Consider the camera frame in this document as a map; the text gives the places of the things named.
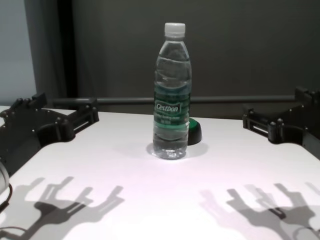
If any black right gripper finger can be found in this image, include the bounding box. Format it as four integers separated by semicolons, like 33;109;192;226
294;86;320;108
241;107;276;141

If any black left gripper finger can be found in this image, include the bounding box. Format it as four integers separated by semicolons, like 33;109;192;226
11;92;48;112
57;97;100;140

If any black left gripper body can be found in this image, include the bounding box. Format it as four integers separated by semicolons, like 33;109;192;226
0;107;76;177

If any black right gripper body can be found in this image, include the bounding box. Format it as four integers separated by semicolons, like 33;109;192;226
267;104;320;162

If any green button black base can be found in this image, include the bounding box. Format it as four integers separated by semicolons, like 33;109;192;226
187;118;202;146

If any clear plastic water bottle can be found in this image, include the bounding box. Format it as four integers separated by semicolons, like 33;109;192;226
152;22;193;160

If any thin grey horizontal rail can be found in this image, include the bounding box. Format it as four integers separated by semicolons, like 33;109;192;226
51;94;297;106

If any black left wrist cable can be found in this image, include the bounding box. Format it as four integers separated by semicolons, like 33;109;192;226
0;184;13;213

